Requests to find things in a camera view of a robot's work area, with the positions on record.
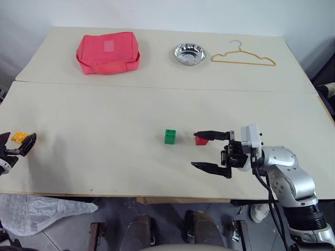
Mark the yellow toy cube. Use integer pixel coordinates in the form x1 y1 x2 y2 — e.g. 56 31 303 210
11 130 30 144

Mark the white shoe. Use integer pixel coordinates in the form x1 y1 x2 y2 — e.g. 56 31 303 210
249 203 271 224

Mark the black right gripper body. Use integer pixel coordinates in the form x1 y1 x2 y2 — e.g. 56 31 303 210
220 140 248 171

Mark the golden clothes hanger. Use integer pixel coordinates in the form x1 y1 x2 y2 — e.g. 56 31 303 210
210 39 277 67

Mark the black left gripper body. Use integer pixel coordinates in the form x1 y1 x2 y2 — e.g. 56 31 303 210
0 150 19 165

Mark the dark brown rounded shape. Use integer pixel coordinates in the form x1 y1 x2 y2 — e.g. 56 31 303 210
127 213 155 247
184 210 224 244

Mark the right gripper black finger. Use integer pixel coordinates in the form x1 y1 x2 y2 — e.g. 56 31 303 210
191 162 232 179
193 129 236 142

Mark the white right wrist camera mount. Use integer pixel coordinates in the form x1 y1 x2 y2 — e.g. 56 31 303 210
240 123 263 155

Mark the red fabric pouch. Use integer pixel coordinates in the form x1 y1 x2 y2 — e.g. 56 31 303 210
75 31 141 76

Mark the dark bag with beige patch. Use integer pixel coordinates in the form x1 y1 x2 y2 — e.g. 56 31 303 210
315 82 335 117

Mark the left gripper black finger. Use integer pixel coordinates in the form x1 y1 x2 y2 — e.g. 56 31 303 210
0 132 12 154
5 132 37 157

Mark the green toy cube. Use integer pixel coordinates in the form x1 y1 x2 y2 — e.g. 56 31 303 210
164 129 177 145

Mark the shiny steel bowl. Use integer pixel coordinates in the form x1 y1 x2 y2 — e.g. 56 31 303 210
173 42 207 67

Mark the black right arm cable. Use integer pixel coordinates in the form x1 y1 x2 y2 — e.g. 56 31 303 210
252 154 291 251
261 169 293 251

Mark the white crumpled plastic sheet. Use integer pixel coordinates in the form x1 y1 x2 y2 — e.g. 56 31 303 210
0 193 99 237

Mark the rusty metal bar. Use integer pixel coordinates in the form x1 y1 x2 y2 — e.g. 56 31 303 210
231 220 250 251
88 222 106 251

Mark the crumpled silver foil scrap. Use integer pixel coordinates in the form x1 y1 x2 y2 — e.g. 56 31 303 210
229 226 240 242

